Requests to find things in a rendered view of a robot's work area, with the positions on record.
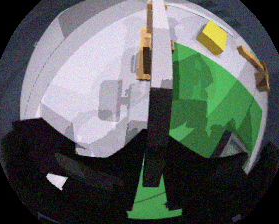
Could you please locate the orange mallet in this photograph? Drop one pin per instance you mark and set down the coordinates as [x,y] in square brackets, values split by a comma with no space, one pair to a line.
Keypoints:
[247,55]

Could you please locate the yellow block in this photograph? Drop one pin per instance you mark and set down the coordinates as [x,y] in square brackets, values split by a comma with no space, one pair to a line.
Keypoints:
[213,38]

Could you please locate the green putting mat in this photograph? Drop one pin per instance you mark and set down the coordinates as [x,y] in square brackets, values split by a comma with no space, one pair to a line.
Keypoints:
[206,100]

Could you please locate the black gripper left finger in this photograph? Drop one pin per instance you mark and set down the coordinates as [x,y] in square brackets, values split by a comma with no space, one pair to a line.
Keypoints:
[119,172]

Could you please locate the tan cube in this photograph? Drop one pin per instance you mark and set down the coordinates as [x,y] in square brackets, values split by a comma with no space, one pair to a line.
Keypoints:
[262,82]

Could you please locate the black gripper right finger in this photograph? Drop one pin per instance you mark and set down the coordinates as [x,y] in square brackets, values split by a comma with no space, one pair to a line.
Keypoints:
[185,172]

